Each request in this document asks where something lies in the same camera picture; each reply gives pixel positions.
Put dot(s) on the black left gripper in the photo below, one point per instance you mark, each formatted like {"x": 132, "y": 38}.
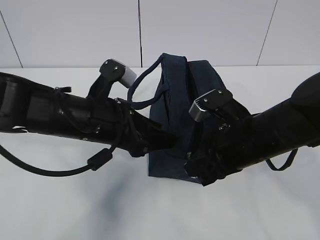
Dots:
{"x": 138, "y": 134}

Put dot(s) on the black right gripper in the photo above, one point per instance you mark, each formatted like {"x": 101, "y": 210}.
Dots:
{"x": 214, "y": 163}

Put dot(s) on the navy blue lunch bag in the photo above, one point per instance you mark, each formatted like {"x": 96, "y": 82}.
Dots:
{"x": 181, "y": 82}

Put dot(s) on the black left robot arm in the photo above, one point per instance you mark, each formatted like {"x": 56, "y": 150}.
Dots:
{"x": 30, "y": 107}

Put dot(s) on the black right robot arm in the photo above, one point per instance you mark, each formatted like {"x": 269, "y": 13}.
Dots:
{"x": 272, "y": 136}

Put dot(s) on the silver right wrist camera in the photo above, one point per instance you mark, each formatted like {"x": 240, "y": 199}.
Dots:
{"x": 219, "y": 103}

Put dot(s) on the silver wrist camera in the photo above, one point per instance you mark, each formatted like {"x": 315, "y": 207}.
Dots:
{"x": 110, "y": 72}
{"x": 219, "y": 103}

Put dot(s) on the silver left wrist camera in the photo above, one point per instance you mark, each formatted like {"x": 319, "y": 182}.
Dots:
{"x": 110, "y": 72}

